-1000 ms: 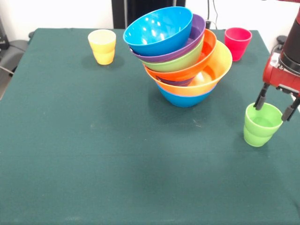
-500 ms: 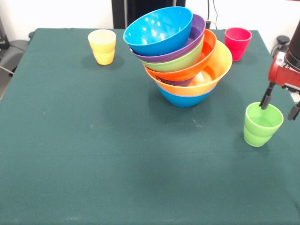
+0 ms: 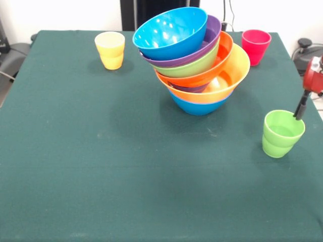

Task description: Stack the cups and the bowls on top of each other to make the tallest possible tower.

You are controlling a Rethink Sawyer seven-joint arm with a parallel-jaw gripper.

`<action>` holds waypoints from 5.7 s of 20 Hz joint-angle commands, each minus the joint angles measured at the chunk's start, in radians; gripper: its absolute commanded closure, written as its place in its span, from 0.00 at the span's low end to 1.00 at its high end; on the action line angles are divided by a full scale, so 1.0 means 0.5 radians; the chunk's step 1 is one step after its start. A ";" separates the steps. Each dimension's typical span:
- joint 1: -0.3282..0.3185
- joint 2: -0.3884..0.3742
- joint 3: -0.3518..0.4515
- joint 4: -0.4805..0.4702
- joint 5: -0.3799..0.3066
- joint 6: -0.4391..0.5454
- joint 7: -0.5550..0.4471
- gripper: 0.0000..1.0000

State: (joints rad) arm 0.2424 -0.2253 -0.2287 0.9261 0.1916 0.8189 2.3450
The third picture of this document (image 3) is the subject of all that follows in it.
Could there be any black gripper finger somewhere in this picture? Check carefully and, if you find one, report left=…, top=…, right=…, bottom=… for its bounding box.
left=293, top=90, right=310, bottom=120

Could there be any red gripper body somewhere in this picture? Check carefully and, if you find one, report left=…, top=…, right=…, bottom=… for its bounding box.
left=302, top=56, right=323, bottom=94

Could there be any large yellow-orange bowl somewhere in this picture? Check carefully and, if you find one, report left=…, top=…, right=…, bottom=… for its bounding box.
left=155, top=42, right=251, bottom=103

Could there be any light blue bowl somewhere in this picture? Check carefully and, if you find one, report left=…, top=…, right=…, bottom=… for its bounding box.
left=169, top=90, right=233, bottom=116
left=132, top=7, right=208, bottom=62

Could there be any orange-red shallow bowl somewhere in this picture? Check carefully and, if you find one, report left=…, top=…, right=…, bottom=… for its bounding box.
left=154, top=30, right=234, bottom=88

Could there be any purple bowl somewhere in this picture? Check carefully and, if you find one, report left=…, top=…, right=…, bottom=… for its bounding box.
left=139, top=14, right=223, bottom=68

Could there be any small dark blue bowl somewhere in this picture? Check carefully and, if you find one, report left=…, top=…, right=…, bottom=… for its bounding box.
left=169, top=81, right=210, bottom=94

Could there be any green bowl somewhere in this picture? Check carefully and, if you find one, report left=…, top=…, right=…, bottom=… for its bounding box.
left=152, top=37, right=221, bottom=78

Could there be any green cup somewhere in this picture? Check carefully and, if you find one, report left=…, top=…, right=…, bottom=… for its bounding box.
left=262, top=109, right=306, bottom=159

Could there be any red cup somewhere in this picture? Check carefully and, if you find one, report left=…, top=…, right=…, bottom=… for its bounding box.
left=241, top=29, right=273, bottom=67

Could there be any dark green tablecloth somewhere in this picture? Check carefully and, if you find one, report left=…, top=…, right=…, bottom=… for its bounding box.
left=0, top=30, right=323, bottom=242

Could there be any yellow cup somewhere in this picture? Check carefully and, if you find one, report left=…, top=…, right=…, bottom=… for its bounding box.
left=94, top=31, right=126, bottom=70

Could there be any grey office chair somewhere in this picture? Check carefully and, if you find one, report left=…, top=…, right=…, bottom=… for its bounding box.
left=0, top=42, right=32, bottom=76

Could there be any black wall cable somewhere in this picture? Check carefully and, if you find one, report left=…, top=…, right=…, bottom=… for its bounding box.
left=221, top=0, right=237, bottom=32

